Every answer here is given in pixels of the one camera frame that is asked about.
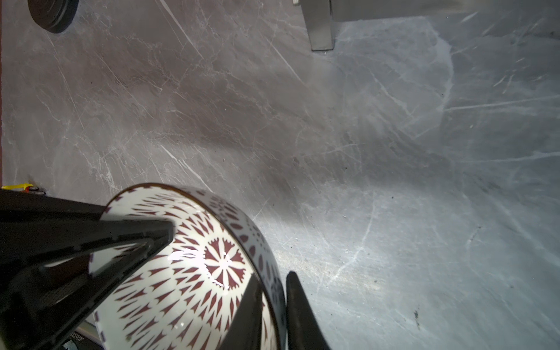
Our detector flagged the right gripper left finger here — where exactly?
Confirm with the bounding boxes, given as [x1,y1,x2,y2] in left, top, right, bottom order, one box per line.
[219,274,263,350]

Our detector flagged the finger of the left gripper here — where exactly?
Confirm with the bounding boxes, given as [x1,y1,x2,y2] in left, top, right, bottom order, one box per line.
[1,190,174,349]

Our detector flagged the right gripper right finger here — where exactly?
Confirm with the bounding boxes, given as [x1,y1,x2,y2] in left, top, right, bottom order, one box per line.
[286,271,330,350]

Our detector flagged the white red patterned bowl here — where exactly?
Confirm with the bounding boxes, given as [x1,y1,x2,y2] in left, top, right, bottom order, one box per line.
[93,183,287,349]

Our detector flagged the steel two-tier dish rack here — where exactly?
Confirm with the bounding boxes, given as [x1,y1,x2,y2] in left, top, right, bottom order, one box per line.
[293,0,559,51]

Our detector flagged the black microphone on stand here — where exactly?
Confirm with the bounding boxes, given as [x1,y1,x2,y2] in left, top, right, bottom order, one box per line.
[28,0,80,34]

